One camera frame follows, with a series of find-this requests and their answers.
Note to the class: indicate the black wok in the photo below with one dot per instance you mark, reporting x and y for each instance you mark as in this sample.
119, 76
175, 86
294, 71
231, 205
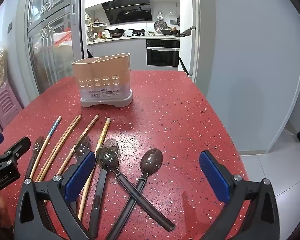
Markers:
170, 31

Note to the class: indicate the black wall switch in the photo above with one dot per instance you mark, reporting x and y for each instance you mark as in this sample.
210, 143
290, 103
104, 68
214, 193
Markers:
10, 27

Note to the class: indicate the white refrigerator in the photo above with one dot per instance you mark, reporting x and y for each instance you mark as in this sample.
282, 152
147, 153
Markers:
187, 10

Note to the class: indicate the black round rack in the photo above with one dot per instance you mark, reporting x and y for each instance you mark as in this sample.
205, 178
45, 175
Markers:
178, 20

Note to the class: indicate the beige plastic utensil holder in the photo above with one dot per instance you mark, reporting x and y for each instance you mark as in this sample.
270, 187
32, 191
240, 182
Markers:
102, 67

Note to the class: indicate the glass sliding door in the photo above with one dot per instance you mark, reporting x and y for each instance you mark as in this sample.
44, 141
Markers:
52, 17

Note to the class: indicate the black range hood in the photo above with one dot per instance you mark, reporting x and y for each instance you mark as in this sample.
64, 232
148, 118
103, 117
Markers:
127, 12

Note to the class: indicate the brown translucent plastic spoon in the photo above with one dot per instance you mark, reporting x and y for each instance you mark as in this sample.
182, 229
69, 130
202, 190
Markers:
83, 146
106, 158
38, 145
97, 200
151, 161

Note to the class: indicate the blue patterned chopstick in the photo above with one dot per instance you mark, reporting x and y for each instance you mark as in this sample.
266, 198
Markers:
53, 127

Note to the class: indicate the round metal steamer rack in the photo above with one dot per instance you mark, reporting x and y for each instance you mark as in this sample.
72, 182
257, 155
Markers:
160, 25

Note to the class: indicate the stack of pink stools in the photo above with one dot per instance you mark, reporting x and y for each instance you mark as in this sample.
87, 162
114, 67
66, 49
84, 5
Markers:
6, 105

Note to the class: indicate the black built-in oven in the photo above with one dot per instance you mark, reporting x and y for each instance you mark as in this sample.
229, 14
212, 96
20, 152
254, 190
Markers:
162, 55

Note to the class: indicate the black trash bag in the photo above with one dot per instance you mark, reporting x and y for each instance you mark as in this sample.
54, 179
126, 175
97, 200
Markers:
90, 53

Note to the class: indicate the yellow patterned chopstick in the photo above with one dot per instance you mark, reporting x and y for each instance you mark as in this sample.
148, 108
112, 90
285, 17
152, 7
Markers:
103, 132

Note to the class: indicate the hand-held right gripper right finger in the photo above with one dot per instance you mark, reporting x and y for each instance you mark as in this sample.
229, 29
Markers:
213, 177

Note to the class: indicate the group of condiment bottles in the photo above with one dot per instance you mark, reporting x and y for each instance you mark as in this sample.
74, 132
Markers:
92, 30

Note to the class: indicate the red plastic basket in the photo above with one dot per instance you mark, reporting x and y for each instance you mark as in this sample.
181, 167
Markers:
63, 38

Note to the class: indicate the black frying pan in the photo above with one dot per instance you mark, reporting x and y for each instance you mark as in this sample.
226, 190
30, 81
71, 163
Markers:
137, 32
116, 31

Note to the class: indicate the grey kitchen cabinet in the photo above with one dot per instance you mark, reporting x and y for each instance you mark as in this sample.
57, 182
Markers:
115, 52

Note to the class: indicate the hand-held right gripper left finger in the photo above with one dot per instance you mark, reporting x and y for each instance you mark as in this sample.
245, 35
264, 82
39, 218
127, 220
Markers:
81, 175

